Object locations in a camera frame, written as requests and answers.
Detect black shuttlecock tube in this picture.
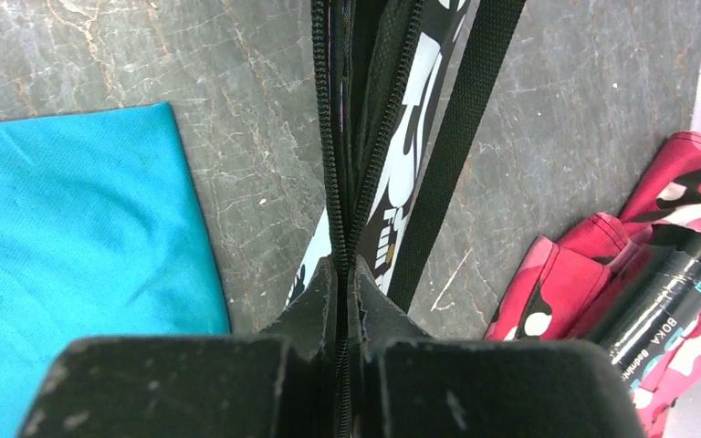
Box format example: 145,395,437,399
583,224,701,391

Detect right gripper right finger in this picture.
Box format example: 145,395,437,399
350,259,644,437

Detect black racket cover bag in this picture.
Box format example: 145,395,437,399
285,1,524,437

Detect teal folded cloth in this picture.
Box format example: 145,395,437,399
0,102,230,437

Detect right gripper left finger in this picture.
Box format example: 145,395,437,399
17,259,338,437

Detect pink camouflage bag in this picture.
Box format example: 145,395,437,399
485,131,701,437

